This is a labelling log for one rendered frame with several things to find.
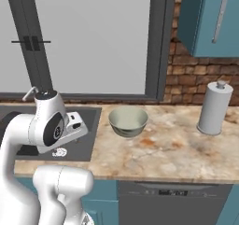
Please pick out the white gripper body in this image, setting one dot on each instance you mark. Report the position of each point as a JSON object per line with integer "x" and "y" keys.
{"x": 74, "y": 134}

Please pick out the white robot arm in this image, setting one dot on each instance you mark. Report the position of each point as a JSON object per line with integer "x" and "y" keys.
{"x": 18, "y": 160}

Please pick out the dark grey sink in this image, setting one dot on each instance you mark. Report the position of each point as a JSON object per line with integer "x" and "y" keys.
{"x": 87, "y": 132}

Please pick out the silver sink drain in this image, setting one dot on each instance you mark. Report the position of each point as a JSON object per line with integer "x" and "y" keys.
{"x": 59, "y": 152}

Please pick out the pale green bowl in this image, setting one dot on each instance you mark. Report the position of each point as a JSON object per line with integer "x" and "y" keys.
{"x": 128, "y": 123}

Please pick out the grey sink tap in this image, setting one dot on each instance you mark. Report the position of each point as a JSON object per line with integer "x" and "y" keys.
{"x": 28, "y": 93}

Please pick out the teal base cabinet door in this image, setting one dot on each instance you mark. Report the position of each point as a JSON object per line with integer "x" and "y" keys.
{"x": 104, "y": 200}
{"x": 229, "y": 208}

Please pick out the grey framed window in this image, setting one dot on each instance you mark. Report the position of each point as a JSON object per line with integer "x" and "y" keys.
{"x": 93, "y": 39}

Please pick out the dark grey dishwasher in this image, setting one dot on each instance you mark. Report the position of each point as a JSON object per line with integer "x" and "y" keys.
{"x": 174, "y": 203}

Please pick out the white paper towel roll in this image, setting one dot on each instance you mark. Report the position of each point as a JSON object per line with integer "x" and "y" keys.
{"x": 215, "y": 109}

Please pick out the teal wall cabinet door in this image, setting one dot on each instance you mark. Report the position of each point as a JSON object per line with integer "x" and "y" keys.
{"x": 205, "y": 17}

